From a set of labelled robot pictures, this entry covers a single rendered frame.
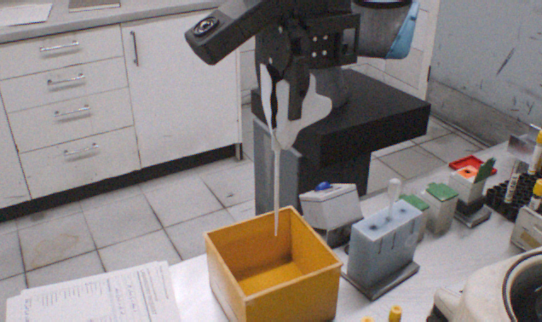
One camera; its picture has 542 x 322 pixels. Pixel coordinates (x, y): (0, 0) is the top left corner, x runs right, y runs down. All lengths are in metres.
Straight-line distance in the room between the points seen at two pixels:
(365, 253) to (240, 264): 0.18
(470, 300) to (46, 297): 0.55
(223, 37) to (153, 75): 1.85
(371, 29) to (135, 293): 0.62
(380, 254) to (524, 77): 2.19
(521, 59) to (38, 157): 2.37
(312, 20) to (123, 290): 0.45
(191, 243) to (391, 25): 1.45
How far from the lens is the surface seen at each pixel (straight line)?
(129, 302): 0.71
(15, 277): 2.21
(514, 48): 2.80
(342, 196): 0.77
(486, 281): 0.62
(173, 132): 2.43
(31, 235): 2.39
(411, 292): 0.74
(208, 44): 0.44
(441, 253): 0.82
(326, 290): 0.64
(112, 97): 2.26
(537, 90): 2.77
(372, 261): 0.68
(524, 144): 1.06
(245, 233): 0.69
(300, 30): 0.47
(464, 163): 1.05
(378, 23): 0.96
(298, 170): 1.03
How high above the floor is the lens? 1.40
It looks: 31 degrees down
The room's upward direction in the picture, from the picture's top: straight up
